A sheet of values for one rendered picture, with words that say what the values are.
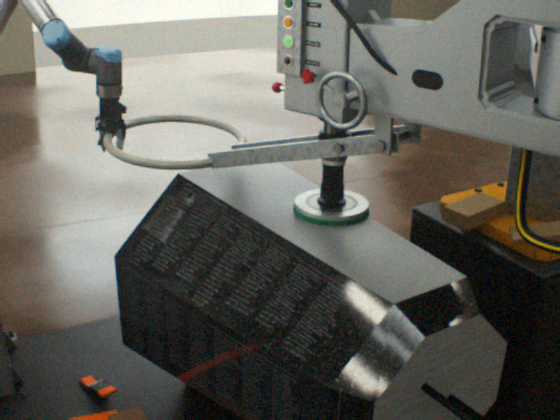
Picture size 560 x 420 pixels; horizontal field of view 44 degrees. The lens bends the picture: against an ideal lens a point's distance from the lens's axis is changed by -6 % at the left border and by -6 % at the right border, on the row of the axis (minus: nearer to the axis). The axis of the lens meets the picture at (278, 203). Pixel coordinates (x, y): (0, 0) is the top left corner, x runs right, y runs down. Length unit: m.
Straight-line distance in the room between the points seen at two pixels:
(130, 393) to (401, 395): 1.32
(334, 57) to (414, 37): 0.23
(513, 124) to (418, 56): 0.28
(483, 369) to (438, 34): 0.84
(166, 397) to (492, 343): 1.32
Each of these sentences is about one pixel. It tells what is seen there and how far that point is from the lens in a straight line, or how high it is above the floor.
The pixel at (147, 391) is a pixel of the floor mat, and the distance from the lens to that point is 2.75.
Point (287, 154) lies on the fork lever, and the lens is 2.07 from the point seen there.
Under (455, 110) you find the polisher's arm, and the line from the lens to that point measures 1.71.
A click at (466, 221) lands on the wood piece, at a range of 2.22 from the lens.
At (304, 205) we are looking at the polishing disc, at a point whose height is 0.88.
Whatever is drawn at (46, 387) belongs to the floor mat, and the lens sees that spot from 2.84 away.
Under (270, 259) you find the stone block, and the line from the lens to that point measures 1.92.
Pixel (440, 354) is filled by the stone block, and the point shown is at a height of 0.72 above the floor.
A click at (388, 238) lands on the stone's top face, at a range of 1.96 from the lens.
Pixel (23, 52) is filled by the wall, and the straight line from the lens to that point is 8.55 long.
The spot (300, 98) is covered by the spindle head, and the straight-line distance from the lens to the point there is 1.94.
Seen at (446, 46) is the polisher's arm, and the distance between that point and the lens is 1.70.
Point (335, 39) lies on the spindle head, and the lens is 1.84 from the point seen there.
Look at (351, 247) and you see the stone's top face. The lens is 1.89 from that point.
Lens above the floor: 1.66
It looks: 22 degrees down
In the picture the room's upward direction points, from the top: 1 degrees clockwise
